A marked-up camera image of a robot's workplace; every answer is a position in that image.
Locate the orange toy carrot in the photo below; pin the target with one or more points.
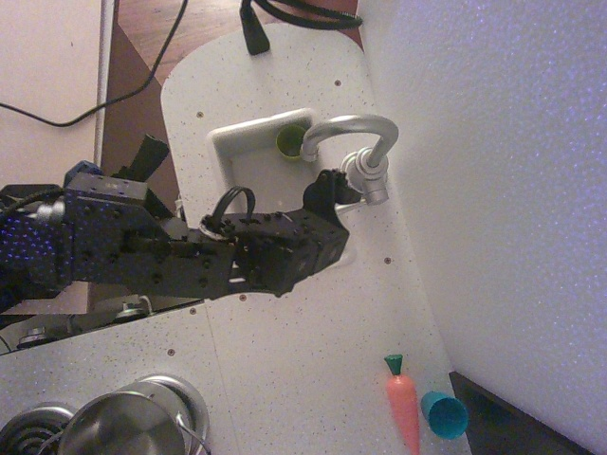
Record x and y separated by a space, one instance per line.
402 397

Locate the stainless steel pot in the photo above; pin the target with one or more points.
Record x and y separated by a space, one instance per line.
157 414

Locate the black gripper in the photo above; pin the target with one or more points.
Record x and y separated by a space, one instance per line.
275 251

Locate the blue black clamp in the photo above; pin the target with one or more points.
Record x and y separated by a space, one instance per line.
151 154

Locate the silver curved faucet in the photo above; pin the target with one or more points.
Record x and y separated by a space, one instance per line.
367 168

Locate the green plastic cup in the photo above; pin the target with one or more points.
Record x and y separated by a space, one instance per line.
289 141

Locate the silver stove knob left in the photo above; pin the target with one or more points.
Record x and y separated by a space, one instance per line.
34 337

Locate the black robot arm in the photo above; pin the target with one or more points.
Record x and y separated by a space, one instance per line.
101 229

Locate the silver stove knob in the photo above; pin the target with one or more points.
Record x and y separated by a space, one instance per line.
34 337
140 309

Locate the white toy sink basin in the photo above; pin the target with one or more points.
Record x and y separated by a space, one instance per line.
246 155

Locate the teal plastic cup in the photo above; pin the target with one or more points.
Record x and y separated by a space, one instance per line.
447 416

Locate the silver stove burner coil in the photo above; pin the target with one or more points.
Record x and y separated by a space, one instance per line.
37 430

